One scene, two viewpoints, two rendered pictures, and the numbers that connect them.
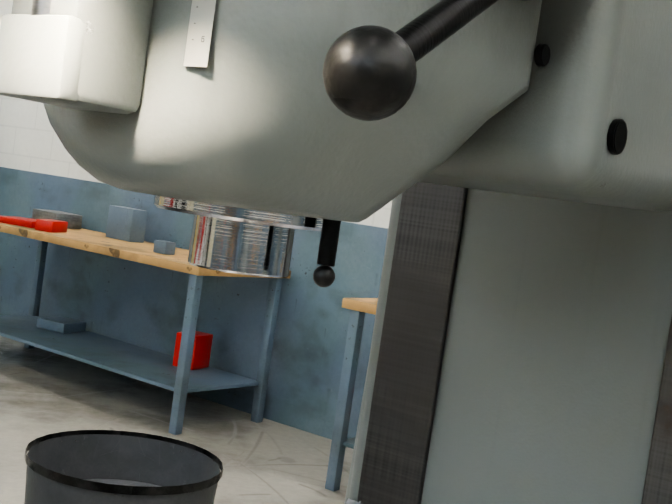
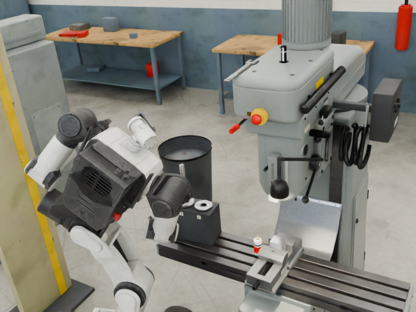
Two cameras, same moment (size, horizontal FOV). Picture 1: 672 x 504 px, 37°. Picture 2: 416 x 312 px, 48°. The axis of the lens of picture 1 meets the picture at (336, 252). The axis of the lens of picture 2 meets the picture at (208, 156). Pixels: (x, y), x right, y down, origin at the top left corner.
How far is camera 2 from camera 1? 1.71 m
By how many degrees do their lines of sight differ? 25
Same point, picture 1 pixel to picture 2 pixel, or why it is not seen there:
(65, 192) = (76, 12)
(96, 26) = not seen: hidden behind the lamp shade
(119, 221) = (108, 24)
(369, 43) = (306, 200)
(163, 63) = not seen: hidden behind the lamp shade
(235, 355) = (168, 65)
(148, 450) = (185, 139)
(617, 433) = (324, 180)
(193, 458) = (199, 139)
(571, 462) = (318, 184)
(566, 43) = not seen: hidden behind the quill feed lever
